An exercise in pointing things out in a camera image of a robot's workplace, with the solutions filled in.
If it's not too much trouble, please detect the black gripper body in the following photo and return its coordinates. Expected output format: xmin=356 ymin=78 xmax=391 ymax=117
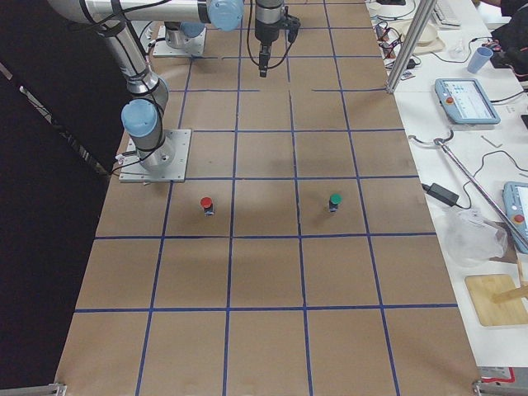
xmin=255 ymin=0 xmax=285 ymax=45

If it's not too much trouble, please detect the red push button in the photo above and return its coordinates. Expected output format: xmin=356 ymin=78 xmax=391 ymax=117
xmin=200 ymin=196 xmax=215 ymax=216

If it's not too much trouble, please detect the green push button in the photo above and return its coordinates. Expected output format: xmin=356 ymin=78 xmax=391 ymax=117
xmin=328 ymin=193 xmax=342 ymax=213

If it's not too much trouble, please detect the beige plate stack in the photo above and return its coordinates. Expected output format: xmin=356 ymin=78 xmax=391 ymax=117
xmin=389 ymin=20 xmax=446 ymax=55

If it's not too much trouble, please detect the metal reacher stick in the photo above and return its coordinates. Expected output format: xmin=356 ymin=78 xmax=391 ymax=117
xmin=408 ymin=129 xmax=527 ymax=248

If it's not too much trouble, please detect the upper teach pendant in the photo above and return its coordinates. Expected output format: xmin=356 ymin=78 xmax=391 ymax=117
xmin=434 ymin=78 xmax=501 ymax=125

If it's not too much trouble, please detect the teach pendant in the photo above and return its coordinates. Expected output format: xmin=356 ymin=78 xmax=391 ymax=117
xmin=502 ymin=181 xmax=527 ymax=240
xmin=434 ymin=78 xmax=501 ymax=125

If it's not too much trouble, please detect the black power adapter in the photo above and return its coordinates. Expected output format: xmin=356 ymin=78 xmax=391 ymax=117
xmin=422 ymin=183 xmax=459 ymax=207

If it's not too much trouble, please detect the blue plastic cup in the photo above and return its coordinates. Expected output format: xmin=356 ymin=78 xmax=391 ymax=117
xmin=466 ymin=46 xmax=493 ymax=73

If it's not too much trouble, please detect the clear plastic bag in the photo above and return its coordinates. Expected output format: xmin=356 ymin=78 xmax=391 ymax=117
xmin=441 ymin=209 xmax=508 ymax=266

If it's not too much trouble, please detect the lower teach pendant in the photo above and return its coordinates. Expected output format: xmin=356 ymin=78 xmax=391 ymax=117
xmin=502 ymin=181 xmax=527 ymax=240

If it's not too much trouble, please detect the wooden cutting board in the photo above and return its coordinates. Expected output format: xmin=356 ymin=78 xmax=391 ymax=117
xmin=464 ymin=274 xmax=527 ymax=327

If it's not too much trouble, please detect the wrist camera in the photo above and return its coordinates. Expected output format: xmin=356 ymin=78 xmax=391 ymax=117
xmin=285 ymin=15 xmax=300 ymax=45

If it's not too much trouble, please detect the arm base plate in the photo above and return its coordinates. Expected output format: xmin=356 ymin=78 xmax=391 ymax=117
xmin=153 ymin=23 xmax=206 ymax=58
xmin=119 ymin=130 xmax=191 ymax=182

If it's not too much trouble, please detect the aluminium frame post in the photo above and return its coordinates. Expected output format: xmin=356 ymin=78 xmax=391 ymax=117
xmin=385 ymin=0 xmax=436 ymax=94

